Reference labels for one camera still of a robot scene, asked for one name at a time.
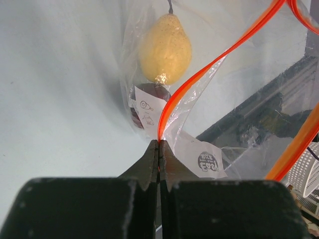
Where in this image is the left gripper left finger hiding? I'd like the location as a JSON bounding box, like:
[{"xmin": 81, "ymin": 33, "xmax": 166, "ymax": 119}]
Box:
[{"xmin": 0, "ymin": 140, "xmax": 159, "ymax": 239}]

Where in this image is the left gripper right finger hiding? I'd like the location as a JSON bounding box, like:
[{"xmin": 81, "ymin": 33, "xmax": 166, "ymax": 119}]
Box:
[{"xmin": 159, "ymin": 140, "xmax": 311, "ymax": 239}]

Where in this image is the dark red plum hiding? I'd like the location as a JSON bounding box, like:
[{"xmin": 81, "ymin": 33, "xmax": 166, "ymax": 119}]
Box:
[{"xmin": 128, "ymin": 83, "xmax": 171, "ymax": 129}]

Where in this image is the clear orange-zip plastic bag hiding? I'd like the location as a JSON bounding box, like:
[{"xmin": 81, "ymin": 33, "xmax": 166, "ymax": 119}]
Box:
[{"xmin": 121, "ymin": 0, "xmax": 319, "ymax": 180}]

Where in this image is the pale yellow pear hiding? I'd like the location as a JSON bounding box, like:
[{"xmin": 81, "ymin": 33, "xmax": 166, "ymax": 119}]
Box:
[{"xmin": 139, "ymin": 0, "xmax": 192, "ymax": 85}]

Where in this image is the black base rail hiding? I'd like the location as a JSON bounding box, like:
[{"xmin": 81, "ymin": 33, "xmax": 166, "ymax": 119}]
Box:
[{"xmin": 197, "ymin": 56, "xmax": 319, "ymax": 148}]

